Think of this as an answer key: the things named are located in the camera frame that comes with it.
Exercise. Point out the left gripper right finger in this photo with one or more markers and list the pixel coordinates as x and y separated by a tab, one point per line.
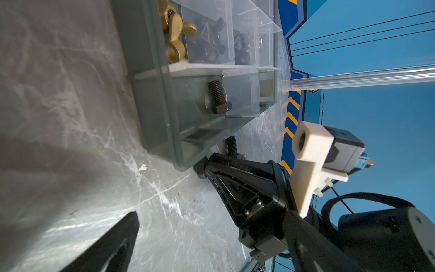
312	252

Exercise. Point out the silver hex bolt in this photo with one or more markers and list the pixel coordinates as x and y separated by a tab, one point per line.
232	148

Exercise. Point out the black wing nut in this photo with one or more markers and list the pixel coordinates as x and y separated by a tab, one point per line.
210	45
242	49

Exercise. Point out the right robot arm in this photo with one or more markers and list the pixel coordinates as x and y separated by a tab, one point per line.
357	232

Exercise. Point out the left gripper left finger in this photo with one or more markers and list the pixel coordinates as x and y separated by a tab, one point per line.
112	252

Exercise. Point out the black bolt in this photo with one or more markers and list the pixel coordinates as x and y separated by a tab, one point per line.
201	168
221	104

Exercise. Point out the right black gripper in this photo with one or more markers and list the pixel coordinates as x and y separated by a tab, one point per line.
257	197

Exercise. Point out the grey plastic organizer box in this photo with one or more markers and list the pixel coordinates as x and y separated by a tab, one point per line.
174	104

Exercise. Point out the right aluminium corner post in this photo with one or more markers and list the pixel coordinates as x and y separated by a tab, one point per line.
399	76

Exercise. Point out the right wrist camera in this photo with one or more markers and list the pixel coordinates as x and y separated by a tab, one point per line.
322	155

